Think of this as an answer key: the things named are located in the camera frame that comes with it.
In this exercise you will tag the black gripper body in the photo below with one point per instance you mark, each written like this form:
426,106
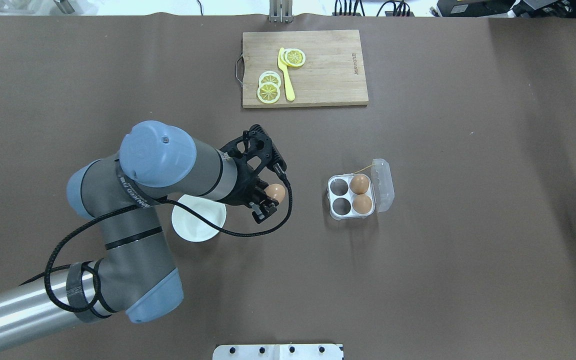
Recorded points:
242,187

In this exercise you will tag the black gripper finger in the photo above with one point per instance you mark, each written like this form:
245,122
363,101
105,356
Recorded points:
272,200
260,214

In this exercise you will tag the brown egg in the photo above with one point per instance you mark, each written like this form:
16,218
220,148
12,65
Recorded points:
359,184
362,204
276,192

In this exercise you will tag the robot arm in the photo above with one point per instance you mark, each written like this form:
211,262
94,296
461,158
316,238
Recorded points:
120,260

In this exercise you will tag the clear plastic egg box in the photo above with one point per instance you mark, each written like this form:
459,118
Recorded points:
381,191

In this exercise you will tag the brown egg in box front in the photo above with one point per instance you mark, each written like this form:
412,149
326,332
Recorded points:
362,204

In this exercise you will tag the lemon slice lower pair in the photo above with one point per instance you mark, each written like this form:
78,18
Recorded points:
268,92

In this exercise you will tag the lemon slice pair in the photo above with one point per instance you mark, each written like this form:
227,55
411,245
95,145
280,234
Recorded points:
270,77
268,92

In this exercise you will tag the white bowl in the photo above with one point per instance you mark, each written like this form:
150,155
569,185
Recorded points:
192,229

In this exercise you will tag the lemon slice upper pair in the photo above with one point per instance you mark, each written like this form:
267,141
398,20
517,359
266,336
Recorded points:
270,77

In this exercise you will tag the yellow plastic knife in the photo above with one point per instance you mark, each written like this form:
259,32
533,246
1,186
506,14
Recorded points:
289,91

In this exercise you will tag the lemon slice near knife tip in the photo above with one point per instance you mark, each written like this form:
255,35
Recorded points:
293,57

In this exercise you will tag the wooden cutting board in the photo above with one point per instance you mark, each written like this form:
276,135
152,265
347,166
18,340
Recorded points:
333,74

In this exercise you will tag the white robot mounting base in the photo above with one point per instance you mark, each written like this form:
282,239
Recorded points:
287,351

